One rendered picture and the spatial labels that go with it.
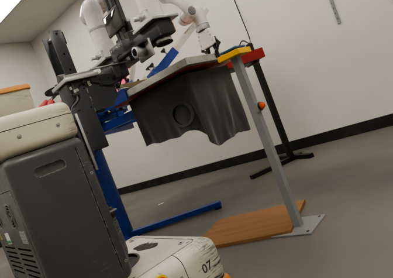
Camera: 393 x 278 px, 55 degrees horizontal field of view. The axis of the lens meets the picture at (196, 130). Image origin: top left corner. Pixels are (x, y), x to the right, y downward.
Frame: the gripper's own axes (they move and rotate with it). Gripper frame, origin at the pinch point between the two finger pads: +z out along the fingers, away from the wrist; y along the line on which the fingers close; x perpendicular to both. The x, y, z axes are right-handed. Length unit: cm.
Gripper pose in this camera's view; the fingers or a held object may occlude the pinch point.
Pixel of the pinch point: (214, 55)
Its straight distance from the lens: 216.5
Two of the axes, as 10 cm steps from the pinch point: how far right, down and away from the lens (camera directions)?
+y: 7.2, -2.8, -6.3
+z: 3.7, 9.3, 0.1
